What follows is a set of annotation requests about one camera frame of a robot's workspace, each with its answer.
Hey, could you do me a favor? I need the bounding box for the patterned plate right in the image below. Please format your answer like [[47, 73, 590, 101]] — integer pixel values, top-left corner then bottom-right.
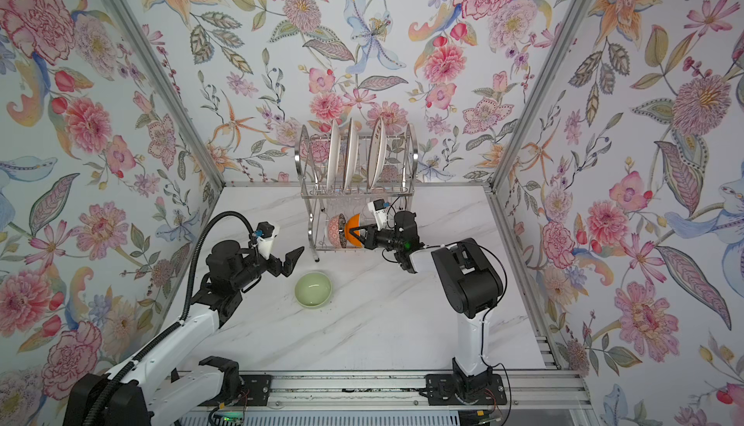
[[367, 118, 387, 191]]

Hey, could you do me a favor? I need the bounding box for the orange white bowl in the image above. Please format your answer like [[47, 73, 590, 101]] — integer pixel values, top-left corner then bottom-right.
[[344, 214, 363, 248]]

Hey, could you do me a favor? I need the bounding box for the light green bowl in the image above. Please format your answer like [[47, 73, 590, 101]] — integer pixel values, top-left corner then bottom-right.
[[294, 271, 333, 309]]

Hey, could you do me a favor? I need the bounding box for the chrome two-tier dish rack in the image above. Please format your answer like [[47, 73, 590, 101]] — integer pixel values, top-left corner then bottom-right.
[[294, 124, 420, 261]]

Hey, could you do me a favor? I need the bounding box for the white plate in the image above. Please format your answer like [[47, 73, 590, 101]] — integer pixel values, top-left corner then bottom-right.
[[342, 121, 358, 193], [325, 121, 341, 193]]

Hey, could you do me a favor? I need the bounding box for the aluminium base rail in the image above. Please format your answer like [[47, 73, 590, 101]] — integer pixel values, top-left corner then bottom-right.
[[173, 369, 600, 426]]

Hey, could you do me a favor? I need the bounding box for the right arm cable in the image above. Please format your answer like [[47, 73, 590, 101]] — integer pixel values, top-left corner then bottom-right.
[[380, 192, 513, 426]]

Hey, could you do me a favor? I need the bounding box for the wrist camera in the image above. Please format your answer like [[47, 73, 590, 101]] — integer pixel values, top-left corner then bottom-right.
[[367, 198, 389, 230], [253, 222, 281, 260]]

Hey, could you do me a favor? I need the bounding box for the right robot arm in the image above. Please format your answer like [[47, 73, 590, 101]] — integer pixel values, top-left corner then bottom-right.
[[344, 211, 508, 404]]

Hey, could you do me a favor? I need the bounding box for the red patterned bowl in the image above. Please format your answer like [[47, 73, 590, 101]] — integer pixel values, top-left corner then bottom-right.
[[327, 214, 347, 249]]

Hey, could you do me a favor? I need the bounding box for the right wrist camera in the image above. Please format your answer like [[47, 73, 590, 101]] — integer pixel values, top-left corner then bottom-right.
[[367, 198, 389, 230]]

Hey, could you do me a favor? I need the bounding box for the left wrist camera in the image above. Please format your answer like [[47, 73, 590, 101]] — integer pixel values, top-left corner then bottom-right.
[[253, 222, 281, 260]]

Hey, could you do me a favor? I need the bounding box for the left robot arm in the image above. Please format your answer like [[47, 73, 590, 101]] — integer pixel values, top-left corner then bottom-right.
[[63, 239, 304, 425]]

